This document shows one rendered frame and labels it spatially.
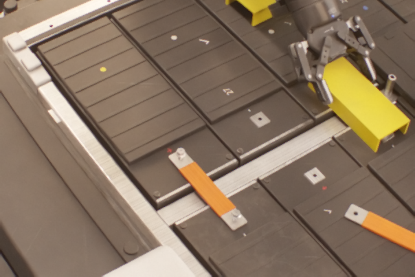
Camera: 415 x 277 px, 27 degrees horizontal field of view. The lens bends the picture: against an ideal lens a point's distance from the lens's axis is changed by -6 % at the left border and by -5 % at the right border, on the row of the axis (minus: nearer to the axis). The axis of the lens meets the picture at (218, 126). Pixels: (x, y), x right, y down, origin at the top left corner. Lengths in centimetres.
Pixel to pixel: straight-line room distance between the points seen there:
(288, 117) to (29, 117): 40
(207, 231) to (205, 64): 30
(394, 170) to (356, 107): 12
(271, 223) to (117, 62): 37
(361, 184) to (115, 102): 38
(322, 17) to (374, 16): 23
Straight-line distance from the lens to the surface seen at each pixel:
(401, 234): 124
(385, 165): 132
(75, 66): 140
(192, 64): 140
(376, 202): 127
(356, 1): 158
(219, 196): 124
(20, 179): 113
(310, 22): 135
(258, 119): 135
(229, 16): 149
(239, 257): 118
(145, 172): 127
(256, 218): 124
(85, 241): 107
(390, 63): 146
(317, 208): 125
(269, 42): 146
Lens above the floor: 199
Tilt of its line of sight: 48 degrees down
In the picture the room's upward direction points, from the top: 7 degrees clockwise
